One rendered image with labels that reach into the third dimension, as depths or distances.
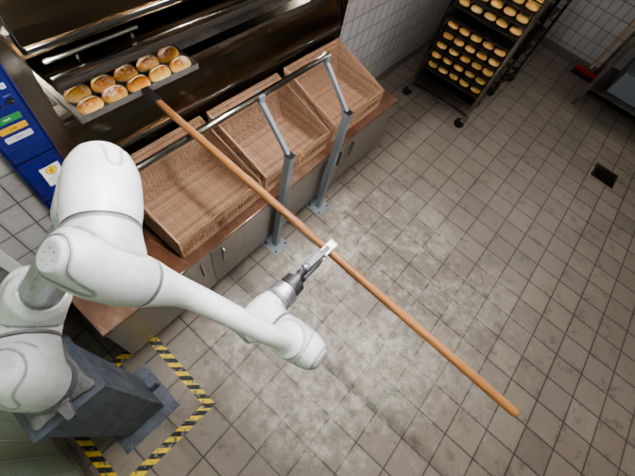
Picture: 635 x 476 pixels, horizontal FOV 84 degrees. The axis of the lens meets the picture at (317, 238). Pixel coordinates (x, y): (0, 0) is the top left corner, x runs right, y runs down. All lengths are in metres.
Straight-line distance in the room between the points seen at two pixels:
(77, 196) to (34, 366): 0.57
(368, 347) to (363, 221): 0.97
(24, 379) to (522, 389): 2.67
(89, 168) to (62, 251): 0.18
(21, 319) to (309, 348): 0.76
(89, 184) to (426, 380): 2.25
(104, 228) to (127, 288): 0.11
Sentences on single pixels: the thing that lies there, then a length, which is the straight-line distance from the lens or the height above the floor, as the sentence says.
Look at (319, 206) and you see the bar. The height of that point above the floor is 0.03.
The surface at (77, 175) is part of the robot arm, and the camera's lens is 0.76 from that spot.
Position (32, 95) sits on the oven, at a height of 1.30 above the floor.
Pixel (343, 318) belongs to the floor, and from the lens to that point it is 2.46.
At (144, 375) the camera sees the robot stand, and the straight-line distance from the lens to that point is 2.38.
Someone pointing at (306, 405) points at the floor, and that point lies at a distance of 2.33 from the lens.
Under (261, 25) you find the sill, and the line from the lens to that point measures 2.17.
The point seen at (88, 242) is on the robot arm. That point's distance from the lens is 0.67.
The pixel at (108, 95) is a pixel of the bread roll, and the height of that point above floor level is 1.22.
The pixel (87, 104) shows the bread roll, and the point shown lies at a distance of 1.67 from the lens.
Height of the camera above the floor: 2.30
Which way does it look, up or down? 60 degrees down
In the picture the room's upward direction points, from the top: 21 degrees clockwise
